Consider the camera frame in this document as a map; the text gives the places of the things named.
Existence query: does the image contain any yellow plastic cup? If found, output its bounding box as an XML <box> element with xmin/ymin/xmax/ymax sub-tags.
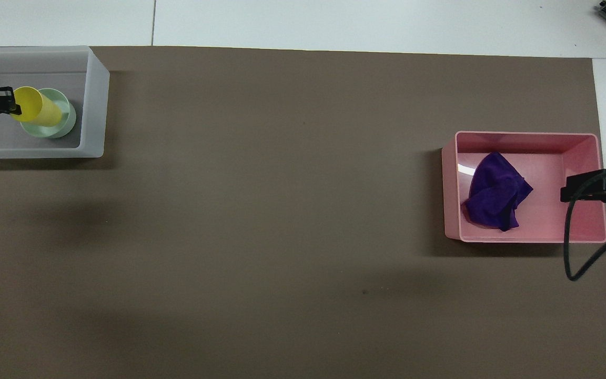
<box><xmin>11</xmin><ymin>86</ymin><xmax>64</xmax><ymax>127</ymax></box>

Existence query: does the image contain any translucent white plastic box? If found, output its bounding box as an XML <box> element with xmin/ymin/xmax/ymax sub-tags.
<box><xmin>0</xmin><ymin>45</ymin><xmax>110</xmax><ymax>159</ymax></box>

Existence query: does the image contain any pink plastic box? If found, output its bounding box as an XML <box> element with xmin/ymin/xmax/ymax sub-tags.
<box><xmin>441</xmin><ymin>131</ymin><xmax>606</xmax><ymax>244</ymax></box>

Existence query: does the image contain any purple cloth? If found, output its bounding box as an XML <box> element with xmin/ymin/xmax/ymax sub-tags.
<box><xmin>462</xmin><ymin>151</ymin><xmax>534</xmax><ymax>232</ymax></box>

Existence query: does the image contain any light green bowl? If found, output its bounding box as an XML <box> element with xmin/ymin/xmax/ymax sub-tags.
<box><xmin>20</xmin><ymin>88</ymin><xmax>77</xmax><ymax>139</ymax></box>

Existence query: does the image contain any black cable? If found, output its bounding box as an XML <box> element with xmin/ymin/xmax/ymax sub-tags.
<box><xmin>564</xmin><ymin>166</ymin><xmax>606</xmax><ymax>282</ymax></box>

